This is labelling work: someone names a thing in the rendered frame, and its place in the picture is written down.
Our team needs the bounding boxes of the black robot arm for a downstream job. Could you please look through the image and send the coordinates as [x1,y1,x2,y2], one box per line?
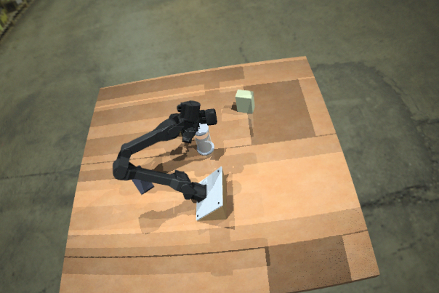
[113,100,206,204]

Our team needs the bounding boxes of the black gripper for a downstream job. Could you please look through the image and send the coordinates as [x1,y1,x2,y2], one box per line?
[169,108,217,127]

